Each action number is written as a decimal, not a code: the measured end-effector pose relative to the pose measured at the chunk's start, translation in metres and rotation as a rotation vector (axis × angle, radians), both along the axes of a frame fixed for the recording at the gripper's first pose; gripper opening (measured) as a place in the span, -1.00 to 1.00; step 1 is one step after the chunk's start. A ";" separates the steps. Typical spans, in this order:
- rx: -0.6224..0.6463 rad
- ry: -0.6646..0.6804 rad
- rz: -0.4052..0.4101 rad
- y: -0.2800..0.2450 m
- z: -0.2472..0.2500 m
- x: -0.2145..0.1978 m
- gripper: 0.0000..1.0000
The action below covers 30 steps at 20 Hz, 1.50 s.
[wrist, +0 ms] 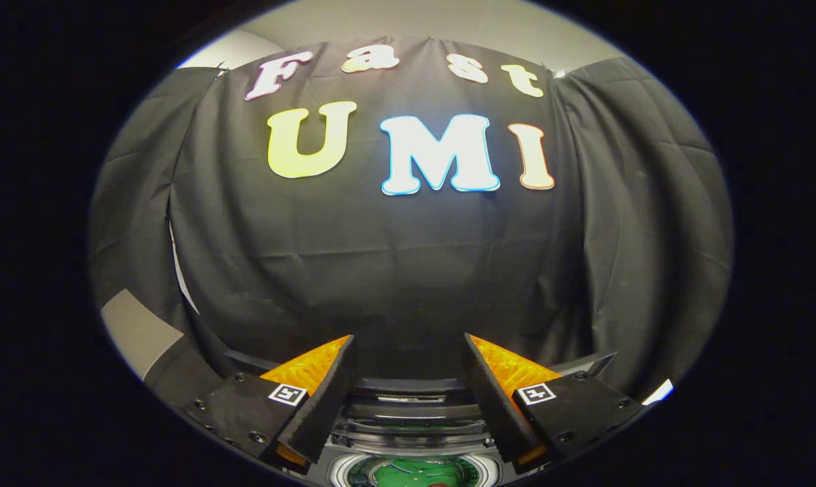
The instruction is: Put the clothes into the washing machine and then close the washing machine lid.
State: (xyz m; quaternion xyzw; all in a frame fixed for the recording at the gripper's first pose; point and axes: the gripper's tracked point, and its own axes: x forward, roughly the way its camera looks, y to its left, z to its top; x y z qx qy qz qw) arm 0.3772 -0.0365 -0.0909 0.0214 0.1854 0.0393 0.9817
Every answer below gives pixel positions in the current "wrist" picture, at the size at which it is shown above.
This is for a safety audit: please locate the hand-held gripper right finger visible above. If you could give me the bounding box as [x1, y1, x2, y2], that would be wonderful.
[463, 333, 645, 469]

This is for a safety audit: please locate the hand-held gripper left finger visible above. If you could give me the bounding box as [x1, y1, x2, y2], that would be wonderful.
[181, 335, 355, 469]

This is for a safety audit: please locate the black washing machine lid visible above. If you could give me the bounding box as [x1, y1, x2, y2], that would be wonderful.
[224, 348, 618, 405]

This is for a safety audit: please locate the grey washing machine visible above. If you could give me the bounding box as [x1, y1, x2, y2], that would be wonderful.
[310, 399, 518, 487]

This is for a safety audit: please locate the green polo shirt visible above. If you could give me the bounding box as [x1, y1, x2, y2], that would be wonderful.
[373, 458, 478, 487]

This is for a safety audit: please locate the black backdrop cloth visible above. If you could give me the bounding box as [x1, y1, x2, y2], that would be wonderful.
[89, 37, 733, 407]

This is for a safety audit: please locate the white flat panel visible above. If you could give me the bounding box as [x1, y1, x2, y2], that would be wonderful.
[641, 379, 675, 406]

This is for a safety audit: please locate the grey cabinet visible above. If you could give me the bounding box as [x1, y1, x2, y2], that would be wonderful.
[100, 289, 223, 408]

